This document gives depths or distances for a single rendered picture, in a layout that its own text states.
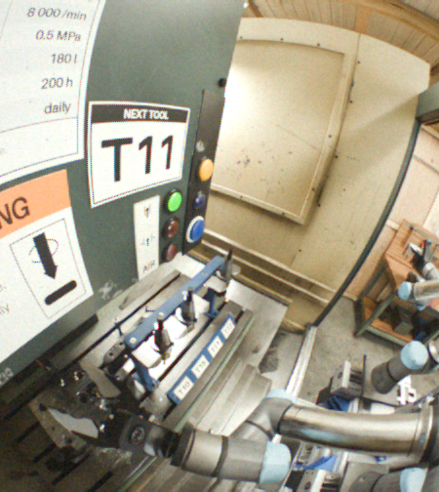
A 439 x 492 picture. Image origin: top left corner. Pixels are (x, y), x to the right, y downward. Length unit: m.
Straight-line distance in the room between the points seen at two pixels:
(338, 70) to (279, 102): 0.30
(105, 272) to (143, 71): 0.16
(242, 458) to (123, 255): 0.30
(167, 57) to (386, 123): 0.87
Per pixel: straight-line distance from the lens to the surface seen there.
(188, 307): 0.53
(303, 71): 0.97
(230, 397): 1.01
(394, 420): 0.39
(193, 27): 0.21
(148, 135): 0.17
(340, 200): 0.93
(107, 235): 0.17
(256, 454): 0.33
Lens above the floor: 1.69
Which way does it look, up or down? 34 degrees down
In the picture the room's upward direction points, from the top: 12 degrees clockwise
